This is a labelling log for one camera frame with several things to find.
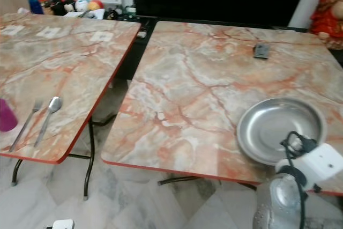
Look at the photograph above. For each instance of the round steel plate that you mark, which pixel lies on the round steel plate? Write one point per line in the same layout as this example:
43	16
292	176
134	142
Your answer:
268	127

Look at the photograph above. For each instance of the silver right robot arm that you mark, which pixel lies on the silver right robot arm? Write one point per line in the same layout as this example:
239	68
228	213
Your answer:
278	202

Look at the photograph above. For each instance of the purple plastic cup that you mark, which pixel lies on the purple plastic cup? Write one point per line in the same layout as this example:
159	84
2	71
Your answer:
8	116

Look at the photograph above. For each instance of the steel fork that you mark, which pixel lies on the steel fork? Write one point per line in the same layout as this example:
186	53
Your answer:
25	126

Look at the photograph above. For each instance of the steel spoon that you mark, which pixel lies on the steel spoon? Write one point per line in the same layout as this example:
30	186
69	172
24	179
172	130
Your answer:
50	112

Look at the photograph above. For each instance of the white paper label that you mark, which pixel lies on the white paper label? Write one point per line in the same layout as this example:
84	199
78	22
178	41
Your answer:
102	36
51	32

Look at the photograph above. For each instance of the black metal table legs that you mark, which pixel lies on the black metal table legs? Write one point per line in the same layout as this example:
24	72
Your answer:
88	159
179	179

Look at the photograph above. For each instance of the black television stand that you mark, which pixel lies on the black television stand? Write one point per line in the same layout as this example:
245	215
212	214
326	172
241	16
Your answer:
139	49

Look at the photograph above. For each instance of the red robed figurine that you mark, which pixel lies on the red robed figurine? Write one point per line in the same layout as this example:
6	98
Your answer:
327	17

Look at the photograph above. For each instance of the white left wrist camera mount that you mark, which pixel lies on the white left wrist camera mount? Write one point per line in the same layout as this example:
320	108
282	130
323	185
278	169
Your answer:
63	224

